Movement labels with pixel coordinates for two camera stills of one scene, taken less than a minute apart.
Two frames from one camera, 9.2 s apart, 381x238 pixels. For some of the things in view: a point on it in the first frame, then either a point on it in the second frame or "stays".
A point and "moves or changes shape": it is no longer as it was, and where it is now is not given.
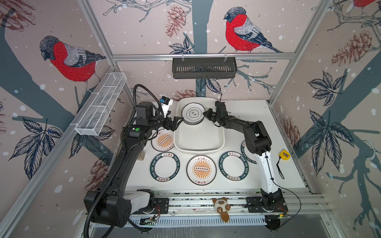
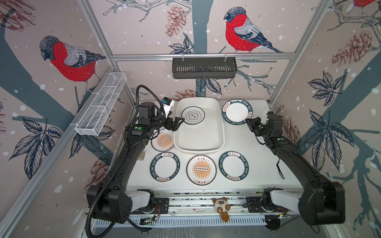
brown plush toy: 221,206 stays
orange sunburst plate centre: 201,170 stays
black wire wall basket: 205,68 stays
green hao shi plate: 247,154 -> 236,111
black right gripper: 208,115 -> 256,121
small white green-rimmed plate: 193,112 moves or changes shape
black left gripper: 174,125 stays
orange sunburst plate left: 164,141 stays
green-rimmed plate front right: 233,166 stays
